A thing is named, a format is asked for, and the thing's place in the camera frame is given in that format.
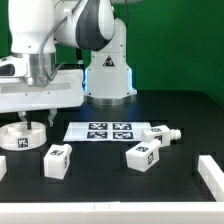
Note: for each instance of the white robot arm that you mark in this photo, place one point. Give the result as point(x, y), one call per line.
point(30, 78)

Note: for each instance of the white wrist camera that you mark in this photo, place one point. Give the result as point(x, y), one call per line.
point(13, 67)

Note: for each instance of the white marker sheet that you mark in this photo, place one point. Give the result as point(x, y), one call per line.
point(105, 131)

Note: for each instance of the white front barrier wall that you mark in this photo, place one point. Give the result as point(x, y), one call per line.
point(113, 213)

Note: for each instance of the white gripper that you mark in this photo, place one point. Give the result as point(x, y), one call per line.
point(63, 92)

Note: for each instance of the white right barrier block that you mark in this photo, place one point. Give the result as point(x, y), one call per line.
point(212, 175)

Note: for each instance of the white left barrier block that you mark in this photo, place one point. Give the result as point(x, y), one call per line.
point(3, 167)

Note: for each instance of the white barrier block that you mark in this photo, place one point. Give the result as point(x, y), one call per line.
point(212, 175)
point(3, 167)

